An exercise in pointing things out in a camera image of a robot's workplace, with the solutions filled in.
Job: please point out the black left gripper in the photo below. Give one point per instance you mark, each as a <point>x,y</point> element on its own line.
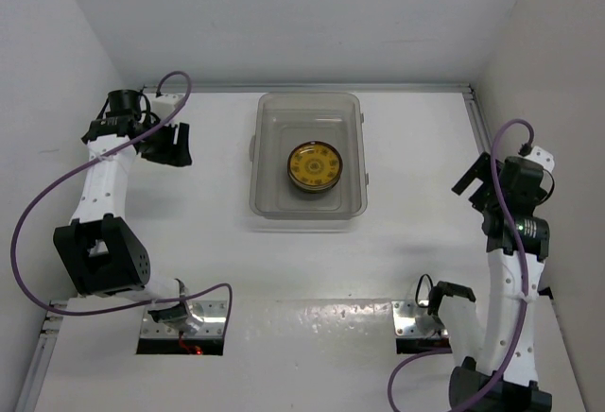
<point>173,154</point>

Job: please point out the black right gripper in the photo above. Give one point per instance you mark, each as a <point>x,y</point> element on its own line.
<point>480,169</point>

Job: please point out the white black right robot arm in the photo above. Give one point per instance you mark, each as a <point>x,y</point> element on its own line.
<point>495,364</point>

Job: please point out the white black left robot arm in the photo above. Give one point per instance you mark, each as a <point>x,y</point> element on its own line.
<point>102,255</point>

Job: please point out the clear plastic bin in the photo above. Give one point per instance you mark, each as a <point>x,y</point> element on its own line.
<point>287,120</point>

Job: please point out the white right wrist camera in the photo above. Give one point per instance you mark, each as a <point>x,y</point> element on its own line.
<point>538,155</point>

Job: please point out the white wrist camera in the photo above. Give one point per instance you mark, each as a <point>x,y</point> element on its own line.
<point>538,155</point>
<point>165,103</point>

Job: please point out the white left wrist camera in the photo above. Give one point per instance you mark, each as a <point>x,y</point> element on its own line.
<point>165,103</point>

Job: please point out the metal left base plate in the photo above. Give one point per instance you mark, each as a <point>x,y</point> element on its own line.
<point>197,319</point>

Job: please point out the metal base plate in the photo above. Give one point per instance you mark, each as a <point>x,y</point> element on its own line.
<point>197,319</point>
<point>411,321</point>

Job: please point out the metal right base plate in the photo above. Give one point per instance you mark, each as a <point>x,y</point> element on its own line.
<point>411,321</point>

